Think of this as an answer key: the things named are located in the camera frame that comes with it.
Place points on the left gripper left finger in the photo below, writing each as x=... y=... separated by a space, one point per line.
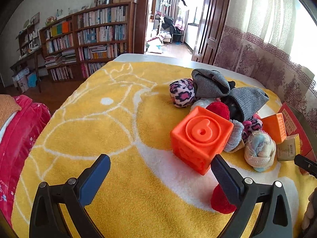
x=47 y=219

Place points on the red tin box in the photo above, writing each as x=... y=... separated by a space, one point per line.
x=296 y=123

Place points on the wooden bookshelf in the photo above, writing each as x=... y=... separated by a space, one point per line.
x=76 y=46

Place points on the orange number six cube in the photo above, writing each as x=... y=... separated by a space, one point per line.
x=200 y=136

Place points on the yellow white towel mat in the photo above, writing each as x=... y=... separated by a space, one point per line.
x=123 y=110

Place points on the wooden door frame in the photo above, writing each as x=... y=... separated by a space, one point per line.
x=143 y=11

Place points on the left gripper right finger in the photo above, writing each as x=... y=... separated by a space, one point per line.
x=274 y=218

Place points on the small yellow cardboard box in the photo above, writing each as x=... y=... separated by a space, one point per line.
x=289 y=148

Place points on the grey knit sock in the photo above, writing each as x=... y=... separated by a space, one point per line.
x=211 y=84
x=244 y=102

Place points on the pink leopard sock ball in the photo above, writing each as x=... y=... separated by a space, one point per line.
x=182 y=92

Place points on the cream pastel sock ball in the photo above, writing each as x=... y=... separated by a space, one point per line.
x=260 y=151

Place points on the small side shelf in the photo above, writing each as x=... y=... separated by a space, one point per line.
x=29 y=41

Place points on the patterned curtain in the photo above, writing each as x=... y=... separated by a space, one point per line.
x=274 y=42

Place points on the orange ridged cube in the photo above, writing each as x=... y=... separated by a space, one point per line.
x=274 y=125

